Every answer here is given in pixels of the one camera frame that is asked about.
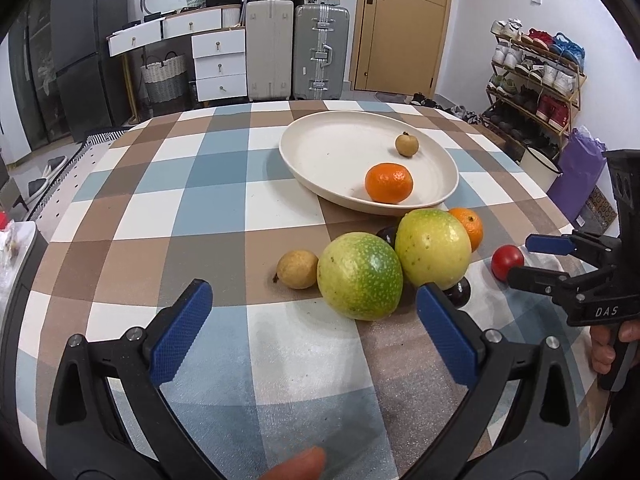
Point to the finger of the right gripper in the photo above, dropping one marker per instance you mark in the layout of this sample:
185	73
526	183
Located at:
560	286
565	244

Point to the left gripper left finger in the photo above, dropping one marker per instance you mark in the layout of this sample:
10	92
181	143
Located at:
86	438

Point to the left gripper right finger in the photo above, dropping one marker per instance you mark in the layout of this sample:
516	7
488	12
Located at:
518	419

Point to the red tomato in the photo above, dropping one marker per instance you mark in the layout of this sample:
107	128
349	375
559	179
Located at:
504	259

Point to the yellow green passion fruit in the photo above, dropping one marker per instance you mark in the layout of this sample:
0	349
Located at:
433	247

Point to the brown longan fruit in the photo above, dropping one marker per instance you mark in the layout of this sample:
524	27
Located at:
407	145

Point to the orange mandarin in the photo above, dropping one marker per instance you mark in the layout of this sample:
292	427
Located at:
472	223
388	183

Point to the right hand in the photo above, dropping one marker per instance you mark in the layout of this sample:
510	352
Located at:
602	351

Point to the left hand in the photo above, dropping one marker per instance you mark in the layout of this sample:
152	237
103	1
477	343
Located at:
307	465

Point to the purple bag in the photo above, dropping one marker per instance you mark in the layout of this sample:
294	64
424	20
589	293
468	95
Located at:
581	164

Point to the checkered tablecloth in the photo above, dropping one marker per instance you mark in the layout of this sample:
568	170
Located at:
205	194

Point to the shoe rack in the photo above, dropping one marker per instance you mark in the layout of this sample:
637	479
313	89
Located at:
535	88

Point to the cream round plate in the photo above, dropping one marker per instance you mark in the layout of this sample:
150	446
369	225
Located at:
330	153

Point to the wooden door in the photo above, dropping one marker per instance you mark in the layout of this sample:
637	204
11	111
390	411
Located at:
398	45

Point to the silver suitcase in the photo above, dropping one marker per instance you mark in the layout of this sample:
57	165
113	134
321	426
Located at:
319	51

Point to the woven laundry basket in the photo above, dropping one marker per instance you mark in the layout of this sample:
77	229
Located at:
165	79

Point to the beige suitcase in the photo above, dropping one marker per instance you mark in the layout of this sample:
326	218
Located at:
269	49

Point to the white drawer cabinet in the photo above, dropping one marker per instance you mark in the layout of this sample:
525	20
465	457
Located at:
218	47

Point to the black refrigerator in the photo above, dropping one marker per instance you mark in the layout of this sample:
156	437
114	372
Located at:
90	81

